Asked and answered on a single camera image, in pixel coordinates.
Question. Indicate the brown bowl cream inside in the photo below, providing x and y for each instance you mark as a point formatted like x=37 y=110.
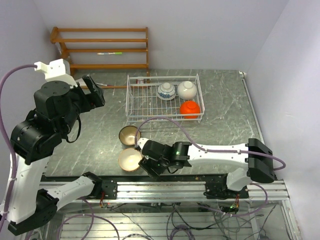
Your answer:
x=129 y=159

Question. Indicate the wooden slatted shelf rack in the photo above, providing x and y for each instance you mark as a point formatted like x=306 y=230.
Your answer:
x=65 y=52

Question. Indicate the dark bowl beige inside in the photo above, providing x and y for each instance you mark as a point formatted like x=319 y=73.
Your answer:
x=127 y=135

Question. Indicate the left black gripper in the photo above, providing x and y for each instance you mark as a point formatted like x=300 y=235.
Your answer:
x=96 y=95

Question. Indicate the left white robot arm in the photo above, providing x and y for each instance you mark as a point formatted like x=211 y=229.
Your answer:
x=33 y=142

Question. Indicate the green white pen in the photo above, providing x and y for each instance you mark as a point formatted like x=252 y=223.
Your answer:
x=109 y=53

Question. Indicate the white wire dish rack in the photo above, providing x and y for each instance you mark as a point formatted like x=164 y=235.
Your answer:
x=175 y=97

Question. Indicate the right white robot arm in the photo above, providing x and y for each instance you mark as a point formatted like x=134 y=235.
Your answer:
x=252 y=162

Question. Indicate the blue patterned white bowl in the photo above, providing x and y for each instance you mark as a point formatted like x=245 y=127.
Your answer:
x=166 y=91

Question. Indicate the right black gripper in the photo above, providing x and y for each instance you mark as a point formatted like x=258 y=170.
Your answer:
x=146 y=163

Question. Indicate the orange red bowl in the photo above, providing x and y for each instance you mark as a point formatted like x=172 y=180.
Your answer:
x=190 y=109

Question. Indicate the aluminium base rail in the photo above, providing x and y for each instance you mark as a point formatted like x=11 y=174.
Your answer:
x=186 y=188

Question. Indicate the white ceramic bowl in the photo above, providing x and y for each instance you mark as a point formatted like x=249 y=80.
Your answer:
x=186 y=90

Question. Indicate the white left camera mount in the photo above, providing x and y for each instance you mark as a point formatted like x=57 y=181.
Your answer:
x=56 y=70

